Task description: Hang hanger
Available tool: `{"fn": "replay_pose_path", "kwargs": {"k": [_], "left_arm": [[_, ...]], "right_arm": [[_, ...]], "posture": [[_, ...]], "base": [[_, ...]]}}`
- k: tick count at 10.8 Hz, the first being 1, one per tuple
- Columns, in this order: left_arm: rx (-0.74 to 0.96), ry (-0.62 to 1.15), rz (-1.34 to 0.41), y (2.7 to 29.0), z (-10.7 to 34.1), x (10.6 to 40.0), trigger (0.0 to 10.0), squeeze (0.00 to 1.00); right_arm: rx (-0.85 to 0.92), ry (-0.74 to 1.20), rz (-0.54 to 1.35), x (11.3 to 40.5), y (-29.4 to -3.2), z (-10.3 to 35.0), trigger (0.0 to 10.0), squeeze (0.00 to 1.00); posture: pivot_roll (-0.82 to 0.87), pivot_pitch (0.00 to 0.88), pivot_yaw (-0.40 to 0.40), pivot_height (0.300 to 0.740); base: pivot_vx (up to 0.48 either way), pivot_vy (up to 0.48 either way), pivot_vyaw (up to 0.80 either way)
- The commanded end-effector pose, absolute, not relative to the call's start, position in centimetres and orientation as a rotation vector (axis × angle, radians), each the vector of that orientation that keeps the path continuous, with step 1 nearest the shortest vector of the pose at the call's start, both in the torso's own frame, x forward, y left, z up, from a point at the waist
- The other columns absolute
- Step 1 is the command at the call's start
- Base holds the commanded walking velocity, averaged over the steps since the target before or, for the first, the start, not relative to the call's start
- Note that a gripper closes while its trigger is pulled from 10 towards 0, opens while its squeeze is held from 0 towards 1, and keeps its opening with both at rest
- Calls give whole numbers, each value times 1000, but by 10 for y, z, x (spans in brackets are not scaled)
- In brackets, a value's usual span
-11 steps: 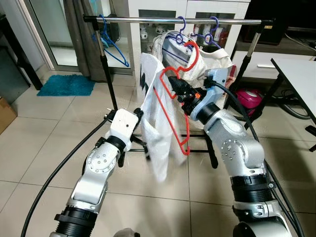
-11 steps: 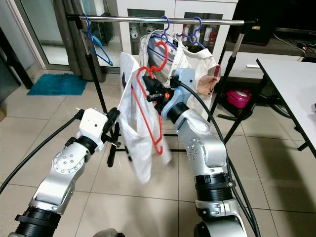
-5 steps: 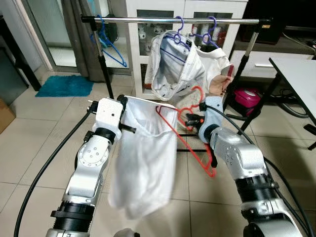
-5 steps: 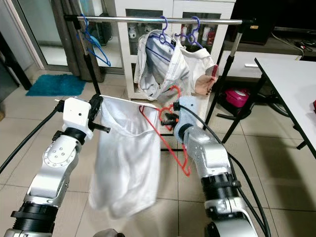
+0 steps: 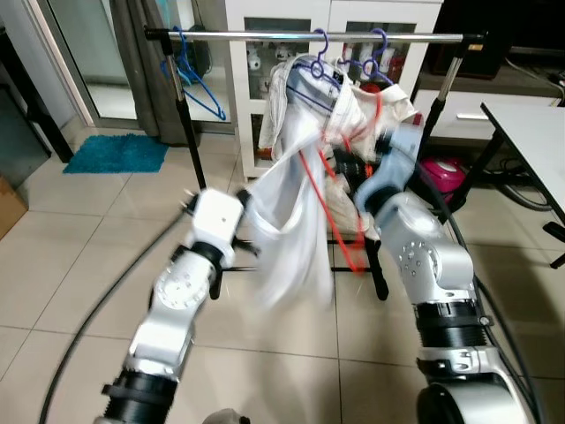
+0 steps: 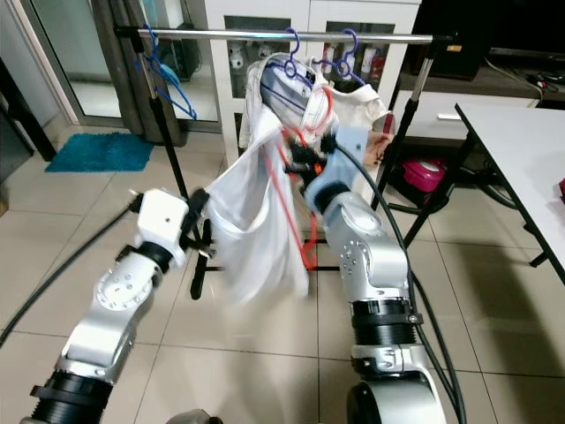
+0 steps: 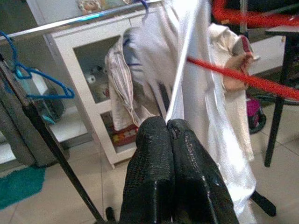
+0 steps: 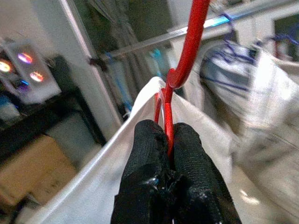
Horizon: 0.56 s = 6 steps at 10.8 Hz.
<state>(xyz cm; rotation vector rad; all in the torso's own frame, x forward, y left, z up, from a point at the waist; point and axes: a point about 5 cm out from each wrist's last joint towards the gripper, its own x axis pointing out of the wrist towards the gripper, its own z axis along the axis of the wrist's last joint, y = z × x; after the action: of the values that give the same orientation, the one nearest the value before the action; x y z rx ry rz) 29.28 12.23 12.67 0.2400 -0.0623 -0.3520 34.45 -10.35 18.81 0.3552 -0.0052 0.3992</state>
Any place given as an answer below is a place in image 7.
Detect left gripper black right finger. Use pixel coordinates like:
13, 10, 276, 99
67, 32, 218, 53
167, 118, 240, 224

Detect cream jacket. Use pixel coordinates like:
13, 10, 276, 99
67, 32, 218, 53
205, 23, 256, 161

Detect white low drawer unit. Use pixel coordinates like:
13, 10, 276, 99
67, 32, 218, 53
247, 35, 287, 75

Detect red wire hanger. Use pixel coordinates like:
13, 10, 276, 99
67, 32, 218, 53
186, 0, 299, 101

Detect white glass door cabinet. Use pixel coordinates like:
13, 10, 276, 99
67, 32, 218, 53
25, 0, 164, 168

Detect black clothes rack silver rail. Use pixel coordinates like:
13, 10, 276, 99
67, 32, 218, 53
0, 0, 162, 224

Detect white striped shirt blue lining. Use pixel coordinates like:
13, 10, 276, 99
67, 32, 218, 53
104, 9, 185, 131

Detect red printed box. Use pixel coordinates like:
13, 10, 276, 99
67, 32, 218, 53
111, 125, 141, 147

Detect blue wire hanger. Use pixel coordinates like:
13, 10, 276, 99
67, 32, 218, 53
0, 31, 75, 100

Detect white table black legs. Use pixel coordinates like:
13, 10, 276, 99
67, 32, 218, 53
263, 23, 299, 168

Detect pink plastic object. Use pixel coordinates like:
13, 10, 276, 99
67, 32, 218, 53
246, 98, 267, 135

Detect white T-shirt black print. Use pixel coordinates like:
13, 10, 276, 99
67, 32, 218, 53
161, 0, 257, 224

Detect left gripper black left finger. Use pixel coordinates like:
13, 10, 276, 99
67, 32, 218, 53
119, 116, 175, 224

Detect teal floor mat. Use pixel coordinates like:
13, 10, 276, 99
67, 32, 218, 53
0, 165, 46, 210

